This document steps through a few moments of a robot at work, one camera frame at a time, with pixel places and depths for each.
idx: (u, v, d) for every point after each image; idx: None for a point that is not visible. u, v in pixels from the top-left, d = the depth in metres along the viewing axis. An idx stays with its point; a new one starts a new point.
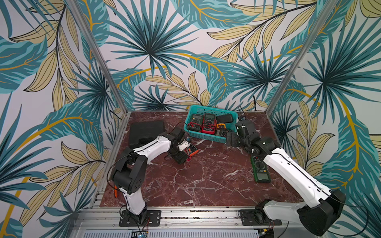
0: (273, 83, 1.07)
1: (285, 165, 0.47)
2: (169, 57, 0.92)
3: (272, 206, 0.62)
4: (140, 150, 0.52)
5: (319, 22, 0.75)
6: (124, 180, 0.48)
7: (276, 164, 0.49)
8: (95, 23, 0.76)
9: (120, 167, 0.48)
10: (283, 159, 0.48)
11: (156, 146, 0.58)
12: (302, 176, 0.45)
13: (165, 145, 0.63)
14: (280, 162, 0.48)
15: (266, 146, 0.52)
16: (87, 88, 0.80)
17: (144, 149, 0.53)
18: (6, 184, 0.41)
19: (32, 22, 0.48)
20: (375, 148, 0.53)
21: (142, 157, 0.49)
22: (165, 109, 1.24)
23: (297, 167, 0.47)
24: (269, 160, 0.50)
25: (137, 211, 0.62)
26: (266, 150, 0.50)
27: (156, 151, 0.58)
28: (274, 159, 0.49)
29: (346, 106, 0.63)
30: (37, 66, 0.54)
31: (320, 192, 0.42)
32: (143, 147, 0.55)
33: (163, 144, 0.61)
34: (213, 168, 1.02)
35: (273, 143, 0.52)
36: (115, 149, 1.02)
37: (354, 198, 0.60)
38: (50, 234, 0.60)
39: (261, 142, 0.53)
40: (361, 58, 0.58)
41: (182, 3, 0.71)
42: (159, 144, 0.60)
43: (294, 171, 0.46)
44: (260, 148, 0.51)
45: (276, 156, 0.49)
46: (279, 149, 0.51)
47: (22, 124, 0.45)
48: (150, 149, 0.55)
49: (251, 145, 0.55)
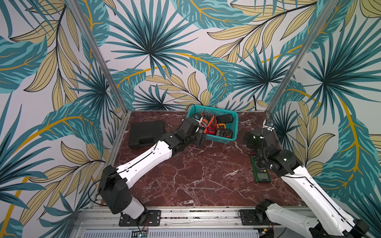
0: (273, 83, 1.07)
1: (308, 187, 0.43)
2: (169, 57, 0.92)
3: (276, 212, 0.61)
4: (123, 171, 0.44)
5: (319, 22, 0.75)
6: (107, 200, 0.42)
7: (297, 186, 0.44)
8: (95, 23, 0.76)
9: (103, 185, 0.46)
10: (305, 181, 0.44)
11: (145, 162, 0.47)
12: (325, 203, 0.41)
13: (160, 156, 0.51)
14: (301, 184, 0.44)
15: (287, 162, 0.47)
16: (87, 88, 0.80)
17: (129, 169, 0.44)
18: (6, 184, 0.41)
19: (32, 22, 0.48)
20: (375, 148, 0.53)
21: (121, 184, 0.41)
22: (165, 109, 1.24)
23: (319, 190, 0.43)
24: (289, 179, 0.45)
25: (135, 216, 0.62)
26: (288, 168, 0.45)
27: (146, 169, 0.48)
28: (296, 180, 0.44)
29: (346, 106, 0.63)
30: (37, 66, 0.54)
31: (344, 221, 0.39)
32: (130, 164, 0.46)
33: (157, 157, 0.49)
34: (213, 168, 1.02)
35: (294, 159, 0.47)
36: (115, 149, 1.02)
37: (354, 198, 0.60)
38: (50, 234, 0.60)
39: (282, 157, 0.47)
40: (361, 57, 0.58)
41: (182, 3, 0.71)
42: (151, 158, 0.48)
43: (317, 196, 0.42)
44: (280, 163, 0.46)
45: (298, 177, 0.44)
46: (299, 168, 0.46)
47: (22, 124, 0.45)
48: (136, 169, 0.45)
49: (268, 158, 0.51)
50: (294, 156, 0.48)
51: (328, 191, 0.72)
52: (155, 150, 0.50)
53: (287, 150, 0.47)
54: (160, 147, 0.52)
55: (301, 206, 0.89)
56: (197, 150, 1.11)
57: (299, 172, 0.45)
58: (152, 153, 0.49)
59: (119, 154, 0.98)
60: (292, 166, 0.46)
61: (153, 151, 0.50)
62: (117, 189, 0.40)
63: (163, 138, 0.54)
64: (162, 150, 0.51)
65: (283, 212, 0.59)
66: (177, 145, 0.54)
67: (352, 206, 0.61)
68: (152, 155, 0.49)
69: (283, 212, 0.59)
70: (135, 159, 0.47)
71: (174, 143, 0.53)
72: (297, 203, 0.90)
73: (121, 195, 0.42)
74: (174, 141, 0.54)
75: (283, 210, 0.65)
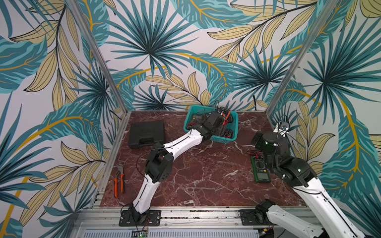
0: (273, 83, 1.07)
1: (321, 202, 0.41)
2: (169, 57, 0.92)
3: (277, 215, 0.61)
4: (169, 148, 0.55)
5: (319, 22, 0.75)
6: (155, 170, 0.54)
7: (310, 199, 0.42)
8: (95, 23, 0.76)
9: (152, 157, 0.54)
10: (319, 195, 0.41)
11: (184, 143, 0.58)
12: (338, 218, 0.39)
13: (195, 140, 0.62)
14: (316, 198, 0.41)
15: (301, 173, 0.43)
16: (87, 88, 0.80)
17: (173, 147, 0.55)
18: (6, 183, 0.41)
19: (32, 22, 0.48)
20: (375, 148, 0.53)
21: (169, 155, 0.52)
22: (165, 109, 1.24)
23: (332, 204, 0.41)
24: (302, 192, 0.43)
25: (142, 209, 0.63)
26: (302, 180, 0.43)
27: (184, 148, 0.59)
28: (310, 194, 0.41)
29: (346, 106, 0.63)
30: (37, 66, 0.54)
31: None
32: (173, 143, 0.57)
33: (192, 140, 0.60)
34: (213, 168, 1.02)
35: (308, 169, 0.44)
36: (115, 149, 1.02)
37: (354, 198, 0.60)
38: (50, 234, 0.60)
39: (295, 167, 0.44)
40: (361, 57, 0.58)
41: (182, 3, 0.71)
42: (188, 141, 0.59)
43: (331, 211, 0.40)
44: (292, 173, 0.43)
45: (313, 191, 0.42)
46: (314, 180, 0.43)
47: (22, 124, 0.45)
48: (178, 147, 0.56)
49: (280, 167, 0.48)
50: (308, 167, 0.45)
51: (328, 191, 0.72)
52: (191, 135, 0.62)
53: (300, 159, 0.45)
54: (194, 133, 0.63)
55: (301, 206, 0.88)
56: (197, 150, 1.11)
57: (313, 185, 0.42)
58: (189, 137, 0.61)
59: (119, 154, 0.98)
60: (306, 176, 0.43)
61: (189, 136, 0.61)
62: (167, 160, 0.51)
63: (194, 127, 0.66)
64: (196, 135, 0.62)
65: (285, 216, 0.58)
66: (205, 134, 0.64)
67: (352, 206, 0.61)
68: (188, 138, 0.60)
69: (285, 216, 0.59)
70: (175, 140, 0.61)
71: (205, 131, 0.65)
72: (297, 203, 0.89)
73: (168, 166, 0.53)
74: (203, 130, 0.65)
75: (285, 214, 0.60)
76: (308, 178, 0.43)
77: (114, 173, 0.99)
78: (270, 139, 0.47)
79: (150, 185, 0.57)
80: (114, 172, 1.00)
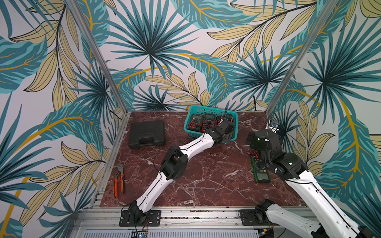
0: (273, 83, 1.07)
1: (312, 192, 0.42)
2: (169, 57, 0.92)
3: (277, 214, 0.61)
4: (184, 149, 0.60)
5: (319, 22, 0.75)
6: (169, 169, 0.61)
7: (302, 190, 0.43)
8: (95, 23, 0.76)
9: (167, 157, 0.61)
10: (310, 186, 0.43)
11: (197, 146, 0.64)
12: (330, 208, 0.40)
13: (208, 144, 0.68)
14: (307, 189, 0.43)
15: (293, 166, 0.45)
16: (87, 88, 0.81)
17: (187, 149, 0.61)
18: (6, 184, 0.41)
19: (32, 22, 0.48)
20: (375, 148, 0.53)
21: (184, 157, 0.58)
22: (165, 109, 1.24)
23: (325, 196, 0.42)
24: (294, 185, 0.44)
25: (145, 208, 0.64)
26: (293, 173, 0.44)
27: (197, 150, 0.64)
28: (301, 185, 0.43)
29: (346, 106, 0.63)
30: (37, 66, 0.54)
31: (349, 228, 0.38)
32: (188, 146, 0.62)
33: (205, 144, 0.66)
34: (213, 168, 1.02)
35: (300, 163, 0.46)
36: (115, 149, 1.02)
37: (354, 198, 0.60)
38: (50, 234, 0.60)
39: (287, 161, 0.46)
40: (361, 57, 0.58)
41: (182, 3, 0.71)
42: (201, 144, 0.65)
43: (321, 201, 0.41)
44: (284, 167, 0.45)
45: (303, 182, 0.43)
46: (306, 173, 0.45)
47: (22, 124, 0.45)
48: (192, 149, 0.62)
49: (273, 162, 0.48)
50: (299, 160, 0.47)
51: (328, 191, 0.72)
52: (204, 139, 0.67)
53: (292, 153, 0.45)
54: (207, 137, 0.68)
55: (301, 206, 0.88)
56: None
57: (304, 177, 0.44)
58: (202, 140, 0.66)
59: (119, 154, 0.98)
60: (297, 170, 0.45)
61: (202, 140, 0.66)
62: (182, 161, 0.57)
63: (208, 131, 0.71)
64: (209, 140, 0.67)
65: (285, 214, 0.59)
66: (217, 139, 0.70)
67: (352, 206, 0.61)
68: (201, 141, 0.66)
69: (284, 214, 0.59)
70: (189, 143, 0.64)
71: (216, 137, 0.69)
72: (297, 203, 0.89)
73: (182, 166, 0.59)
74: (215, 135, 0.70)
75: (284, 212, 0.60)
76: (299, 171, 0.45)
77: (114, 173, 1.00)
78: (261, 135, 0.50)
79: (162, 182, 0.62)
80: (114, 172, 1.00)
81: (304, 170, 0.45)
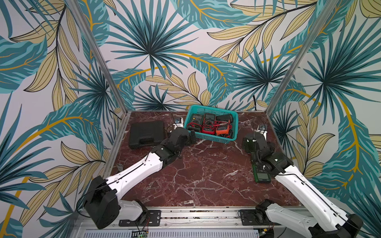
0: (273, 83, 1.07)
1: (299, 185, 0.45)
2: (169, 57, 0.92)
3: (276, 212, 0.61)
4: (112, 183, 0.43)
5: (319, 22, 0.75)
6: (94, 213, 0.42)
7: (290, 184, 0.47)
8: (95, 23, 0.76)
9: (90, 198, 0.42)
10: (296, 179, 0.46)
11: (135, 174, 0.47)
12: (316, 198, 0.43)
13: (152, 168, 0.51)
14: (293, 181, 0.46)
15: (278, 162, 0.50)
16: (87, 88, 0.80)
17: (118, 180, 0.44)
18: (6, 184, 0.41)
19: (32, 22, 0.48)
20: (375, 148, 0.53)
21: (111, 195, 0.40)
22: (165, 109, 1.24)
23: (311, 187, 0.45)
24: (281, 178, 0.48)
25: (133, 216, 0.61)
26: (279, 168, 0.48)
27: (135, 180, 0.47)
28: (287, 178, 0.47)
29: (346, 106, 0.63)
30: (37, 66, 0.54)
31: (337, 216, 0.40)
32: (119, 175, 0.45)
33: (147, 169, 0.50)
34: (213, 168, 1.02)
35: (285, 160, 0.50)
36: (115, 149, 1.02)
37: (354, 198, 0.60)
38: (50, 234, 0.60)
39: (273, 158, 0.51)
40: (361, 58, 0.58)
41: (182, 3, 0.71)
42: (142, 170, 0.49)
43: (308, 192, 0.44)
44: (272, 164, 0.49)
45: (289, 175, 0.47)
46: (291, 167, 0.49)
47: (22, 124, 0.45)
48: (126, 180, 0.45)
49: (261, 160, 0.53)
50: (285, 157, 0.51)
51: (328, 191, 0.72)
52: (147, 162, 0.51)
53: (279, 151, 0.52)
54: (152, 158, 0.52)
55: (301, 206, 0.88)
56: (197, 150, 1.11)
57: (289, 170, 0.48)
58: (143, 165, 0.50)
59: (119, 154, 0.98)
60: (284, 165, 0.49)
61: (144, 163, 0.50)
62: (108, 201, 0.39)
63: (154, 150, 0.55)
64: (154, 162, 0.52)
65: (283, 211, 0.60)
66: (168, 157, 0.56)
67: (352, 206, 0.61)
68: (142, 166, 0.49)
69: (283, 212, 0.59)
70: (124, 171, 0.47)
71: (165, 155, 0.55)
72: (297, 203, 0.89)
73: (110, 207, 0.41)
74: (164, 153, 0.55)
75: (287, 212, 0.58)
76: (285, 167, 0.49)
77: (114, 173, 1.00)
78: (250, 137, 0.55)
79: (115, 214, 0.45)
80: (114, 172, 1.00)
81: (289, 165, 0.49)
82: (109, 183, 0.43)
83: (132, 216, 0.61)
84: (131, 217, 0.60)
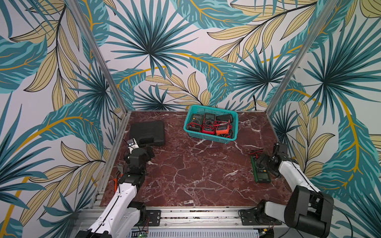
0: (273, 83, 1.07)
1: (290, 168, 0.57)
2: (169, 57, 0.92)
3: (272, 204, 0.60)
4: (99, 227, 0.42)
5: (319, 22, 0.75)
6: None
7: (285, 169, 0.59)
8: (95, 23, 0.76)
9: None
10: (290, 165, 0.59)
11: (118, 208, 0.48)
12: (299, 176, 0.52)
13: (129, 195, 0.54)
14: (286, 165, 0.59)
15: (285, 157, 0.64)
16: (87, 88, 0.81)
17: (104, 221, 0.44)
18: (6, 184, 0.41)
19: (32, 22, 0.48)
20: (375, 148, 0.53)
21: None
22: (165, 109, 1.24)
23: (300, 172, 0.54)
24: (282, 167, 0.61)
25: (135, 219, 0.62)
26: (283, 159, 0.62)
27: (119, 214, 0.49)
28: (284, 163, 0.60)
29: (346, 106, 0.63)
30: (37, 66, 0.54)
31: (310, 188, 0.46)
32: (101, 217, 0.45)
33: (125, 198, 0.52)
34: (213, 168, 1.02)
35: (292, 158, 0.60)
36: (115, 149, 1.02)
37: (354, 198, 0.60)
38: (49, 235, 0.60)
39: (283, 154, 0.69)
40: (361, 57, 0.58)
41: (182, 3, 0.71)
42: (122, 201, 0.50)
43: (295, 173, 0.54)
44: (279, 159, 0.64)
45: (286, 162, 0.61)
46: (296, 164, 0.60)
47: (22, 125, 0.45)
48: (112, 217, 0.45)
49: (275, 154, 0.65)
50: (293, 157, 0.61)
51: (328, 191, 0.72)
52: (122, 194, 0.52)
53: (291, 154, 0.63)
54: (124, 188, 0.54)
55: None
56: (197, 150, 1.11)
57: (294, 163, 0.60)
58: (120, 197, 0.51)
59: (119, 154, 0.98)
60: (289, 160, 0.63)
61: (120, 195, 0.52)
62: None
63: (123, 181, 0.57)
64: (128, 189, 0.54)
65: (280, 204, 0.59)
66: (138, 180, 0.59)
67: (351, 206, 0.62)
68: (119, 199, 0.51)
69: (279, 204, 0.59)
70: (103, 213, 0.46)
71: (134, 180, 0.58)
72: None
73: None
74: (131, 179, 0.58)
75: None
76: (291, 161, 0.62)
77: (114, 173, 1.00)
78: None
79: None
80: (114, 173, 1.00)
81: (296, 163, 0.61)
82: (95, 230, 0.42)
83: (133, 221, 0.61)
84: (133, 223, 0.61)
